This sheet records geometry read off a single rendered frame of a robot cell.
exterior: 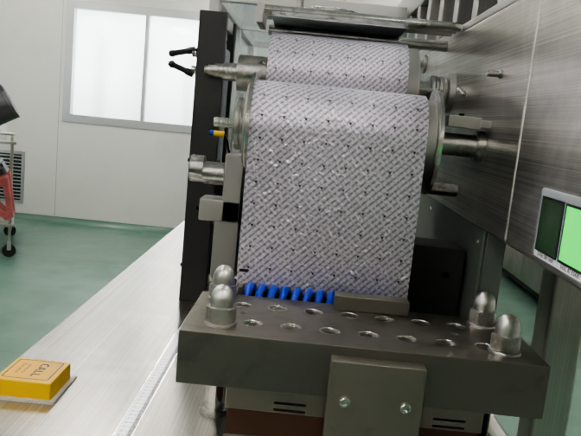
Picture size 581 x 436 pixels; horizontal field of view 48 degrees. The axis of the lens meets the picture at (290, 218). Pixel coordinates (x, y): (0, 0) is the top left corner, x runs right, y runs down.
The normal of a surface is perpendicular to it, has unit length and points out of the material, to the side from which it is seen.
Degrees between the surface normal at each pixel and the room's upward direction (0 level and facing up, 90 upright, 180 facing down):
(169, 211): 90
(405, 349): 0
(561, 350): 90
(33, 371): 0
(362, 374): 90
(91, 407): 0
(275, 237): 90
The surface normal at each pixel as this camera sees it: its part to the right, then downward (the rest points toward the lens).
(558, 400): -0.03, 0.15
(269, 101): 0.03, -0.37
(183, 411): 0.10, -0.98
